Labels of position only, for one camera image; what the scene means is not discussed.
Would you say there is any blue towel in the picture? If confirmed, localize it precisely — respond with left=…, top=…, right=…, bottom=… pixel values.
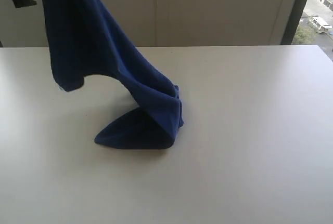
left=42, top=0, right=184, bottom=149

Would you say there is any dark window frame pillar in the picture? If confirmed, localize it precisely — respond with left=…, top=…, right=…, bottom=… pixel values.
left=280, top=0, right=307, bottom=45

